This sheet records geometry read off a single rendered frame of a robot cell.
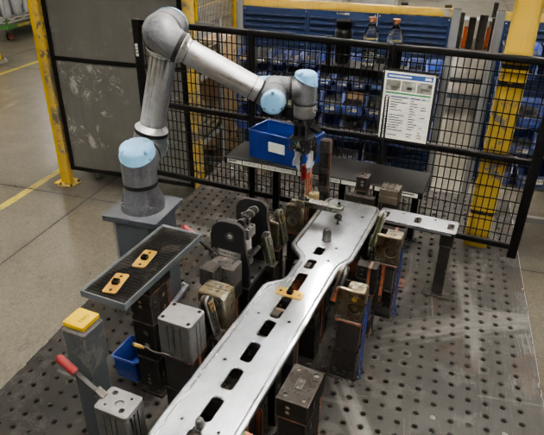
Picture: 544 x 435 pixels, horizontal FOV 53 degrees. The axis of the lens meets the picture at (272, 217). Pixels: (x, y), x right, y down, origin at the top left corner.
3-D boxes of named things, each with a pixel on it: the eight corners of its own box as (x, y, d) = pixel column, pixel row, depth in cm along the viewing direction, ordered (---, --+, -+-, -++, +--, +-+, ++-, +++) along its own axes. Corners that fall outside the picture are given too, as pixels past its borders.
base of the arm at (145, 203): (112, 212, 184) (108, 186, 180) (135, 193, 197) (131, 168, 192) (152, 219, 181) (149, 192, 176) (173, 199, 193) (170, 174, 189)
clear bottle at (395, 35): (396, 70, 227) (403, 20, 218) (382, 68, 229) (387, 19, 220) (400, 66, 232) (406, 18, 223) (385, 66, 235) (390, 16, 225)
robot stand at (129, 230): (116, 309, 202) (100, 215, 183) (142, 278, 220) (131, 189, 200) (166, 320, 197) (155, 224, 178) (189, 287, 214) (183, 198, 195)
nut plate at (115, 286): (115, 294, 135) (115, 290, 135) (101, 292, 136) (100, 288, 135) (129, 275, 142) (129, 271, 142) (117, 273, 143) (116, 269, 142)
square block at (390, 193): (388, 269, 228) (399, 192, 210) (370, 264, 230) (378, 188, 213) (392, 260, 234) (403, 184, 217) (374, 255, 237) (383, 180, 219)
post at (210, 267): (218, 374, 174) (213, 271, 155) (205, 369, 176) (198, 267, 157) (225, 364, 178) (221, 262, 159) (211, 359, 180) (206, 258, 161)
